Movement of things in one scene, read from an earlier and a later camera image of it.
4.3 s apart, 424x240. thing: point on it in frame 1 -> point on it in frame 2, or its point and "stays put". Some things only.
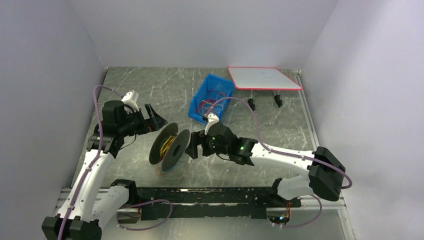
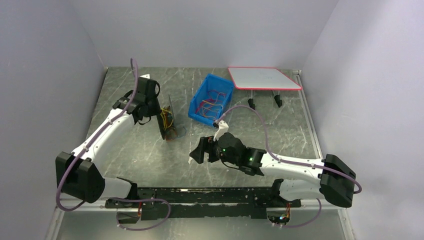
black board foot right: [278, 101] stays put
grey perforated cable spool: [168, 147] -> [167, 115]
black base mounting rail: [202, 203] stays put
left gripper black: [145, 119] -> [159, 117]
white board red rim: [265, 78] stays put
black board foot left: [250, 101] stays put
